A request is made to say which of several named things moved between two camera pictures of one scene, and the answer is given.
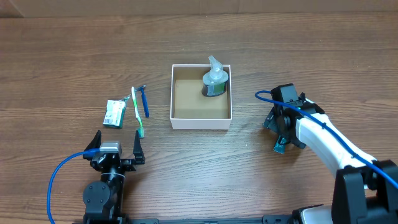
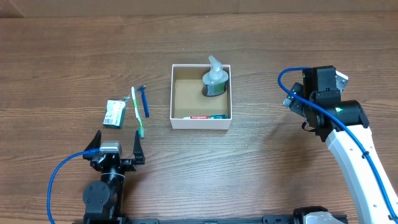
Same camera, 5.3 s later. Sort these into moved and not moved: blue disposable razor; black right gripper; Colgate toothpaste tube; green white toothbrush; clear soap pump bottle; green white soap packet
Moved: Colgate toothpaste tube; black right gripper
Not moved: green white toothbrush; blue disposable razor; clear soap pump bottle; green white soap packet
